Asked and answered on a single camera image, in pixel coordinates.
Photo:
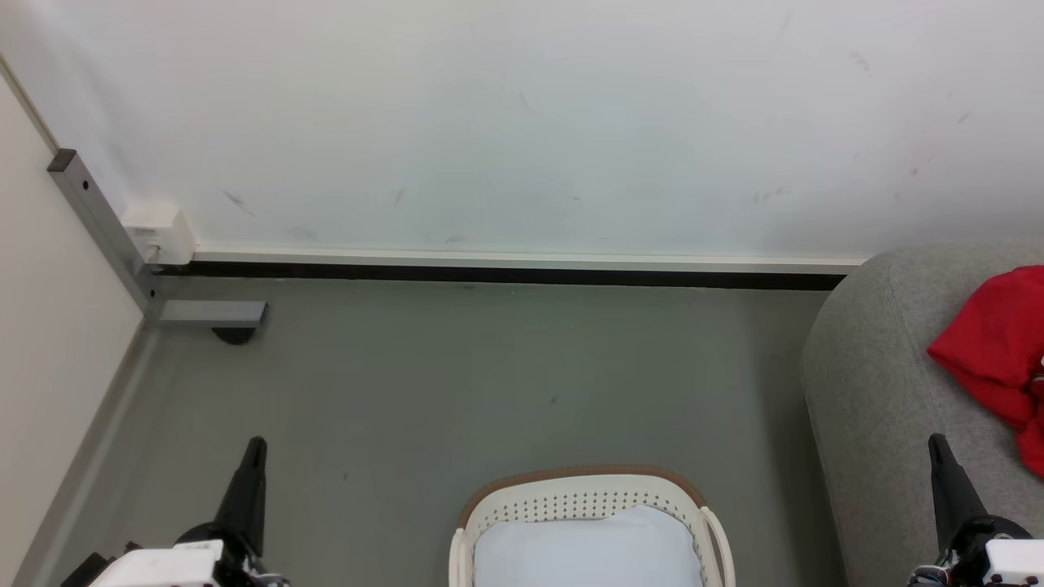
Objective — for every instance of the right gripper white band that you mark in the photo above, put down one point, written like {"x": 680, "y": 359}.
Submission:
{"x": 1007, "y": 562}

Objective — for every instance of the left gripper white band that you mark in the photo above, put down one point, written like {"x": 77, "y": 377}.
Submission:
{"x": 175, "y": 567}

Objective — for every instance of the plain red garment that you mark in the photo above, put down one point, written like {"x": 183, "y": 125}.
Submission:
{"x": 987, "y": 342}

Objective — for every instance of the white perforated laundry basket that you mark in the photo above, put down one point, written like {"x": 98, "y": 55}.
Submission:
{"x": 571, "y": 493}

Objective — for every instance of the white clothing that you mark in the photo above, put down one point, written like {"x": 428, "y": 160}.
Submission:
{"x": 587, "y": 550}

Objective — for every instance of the grey fabric sofa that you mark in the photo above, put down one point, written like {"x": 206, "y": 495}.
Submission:
{"x": 873, "y": 408}

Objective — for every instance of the white and black baseboard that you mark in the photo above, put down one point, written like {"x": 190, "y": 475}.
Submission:
{"x": 489, "y": 267}

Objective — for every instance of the black round frame foot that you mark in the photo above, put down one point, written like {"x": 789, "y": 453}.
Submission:
{"x": 234, "y": 335}

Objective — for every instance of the white wall socket box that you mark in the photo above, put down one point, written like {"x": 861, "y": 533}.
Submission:
{"x": 159, "y": 232}

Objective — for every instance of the grey metal frame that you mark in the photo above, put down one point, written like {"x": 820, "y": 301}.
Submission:
{"x": 102, "y": 228}

